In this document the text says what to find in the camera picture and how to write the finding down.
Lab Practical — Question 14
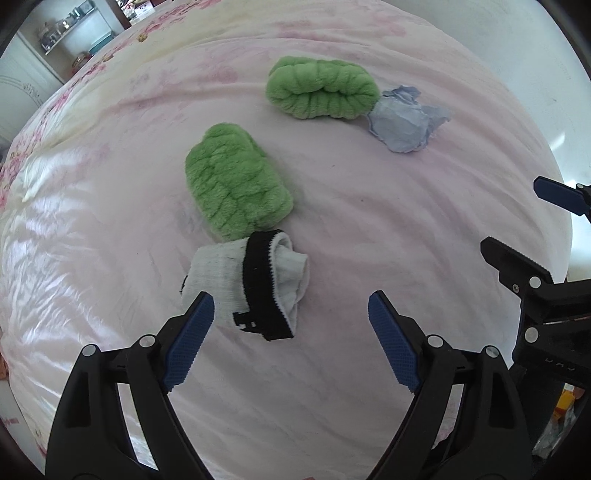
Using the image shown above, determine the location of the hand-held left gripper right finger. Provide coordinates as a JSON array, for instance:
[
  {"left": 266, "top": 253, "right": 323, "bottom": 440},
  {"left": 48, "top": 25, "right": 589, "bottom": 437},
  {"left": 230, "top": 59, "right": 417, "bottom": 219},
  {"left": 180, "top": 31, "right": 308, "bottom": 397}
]
[{"left": 367, "top": 290, "right": 534, "bottom": 480}]

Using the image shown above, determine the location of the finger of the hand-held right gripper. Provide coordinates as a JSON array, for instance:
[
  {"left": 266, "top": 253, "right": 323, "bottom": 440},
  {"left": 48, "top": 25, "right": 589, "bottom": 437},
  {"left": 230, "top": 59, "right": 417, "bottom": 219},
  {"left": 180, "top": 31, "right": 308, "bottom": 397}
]
[
  {"left": 480, "top": 236, "right": 556, "bottom": 297},
  {"left": 533, "top": 176, "right": 591, "bottom": 217}
]

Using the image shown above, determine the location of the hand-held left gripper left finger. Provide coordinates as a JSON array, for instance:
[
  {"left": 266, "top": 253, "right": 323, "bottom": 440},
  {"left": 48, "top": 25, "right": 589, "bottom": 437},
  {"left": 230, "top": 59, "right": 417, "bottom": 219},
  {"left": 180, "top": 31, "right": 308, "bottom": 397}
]
[{"left": 45, "top": 291, "right": 215, "bottom": 480}]

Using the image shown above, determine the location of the white sock with black band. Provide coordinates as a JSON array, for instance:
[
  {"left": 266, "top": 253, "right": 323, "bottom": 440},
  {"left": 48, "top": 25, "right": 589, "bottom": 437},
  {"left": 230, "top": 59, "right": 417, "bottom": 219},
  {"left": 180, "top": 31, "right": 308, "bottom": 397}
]
[{"left": 179, "top": 229, "right": 311, "bottom": 342}]

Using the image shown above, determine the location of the yellow orange packet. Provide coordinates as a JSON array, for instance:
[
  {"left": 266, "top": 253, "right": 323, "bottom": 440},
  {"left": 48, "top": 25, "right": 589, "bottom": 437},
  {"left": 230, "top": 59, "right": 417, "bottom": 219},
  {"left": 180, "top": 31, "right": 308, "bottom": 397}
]
[{"left": 554, "top": 385, "right": 580, "bottom": 418}]

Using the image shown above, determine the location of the green fluffy sock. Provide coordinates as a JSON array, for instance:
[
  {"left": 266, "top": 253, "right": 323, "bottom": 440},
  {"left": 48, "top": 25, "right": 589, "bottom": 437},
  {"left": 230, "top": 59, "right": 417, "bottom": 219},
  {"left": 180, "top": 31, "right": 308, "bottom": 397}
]
[
  {"left": 265, "top": 55, "right": 382, "bottom": 121},
  {"left": 185, "top": 122, "right": 295, "bottom": 241}
]

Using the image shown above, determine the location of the light blue sock far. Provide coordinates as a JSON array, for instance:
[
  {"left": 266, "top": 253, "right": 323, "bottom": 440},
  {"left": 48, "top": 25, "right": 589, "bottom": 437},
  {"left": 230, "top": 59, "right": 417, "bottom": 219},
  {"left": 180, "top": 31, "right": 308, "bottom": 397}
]
[{"left": 367, "top": 85, "right": 453, "bottom": 154}]

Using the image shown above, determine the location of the teal box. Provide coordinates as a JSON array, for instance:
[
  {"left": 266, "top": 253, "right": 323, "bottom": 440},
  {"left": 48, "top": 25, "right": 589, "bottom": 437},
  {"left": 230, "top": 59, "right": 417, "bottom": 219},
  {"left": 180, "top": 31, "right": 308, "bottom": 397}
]
[{"left": 88, "top": 28, "right": 115, "bottom": 55}]

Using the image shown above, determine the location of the white shelf with items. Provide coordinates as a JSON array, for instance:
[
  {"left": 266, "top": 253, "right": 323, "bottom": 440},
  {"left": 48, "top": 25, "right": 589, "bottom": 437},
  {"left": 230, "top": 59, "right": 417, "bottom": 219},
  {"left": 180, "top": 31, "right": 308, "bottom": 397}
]
[{"left": 38, "top": 2, "right": 95, "bottom": 51}]

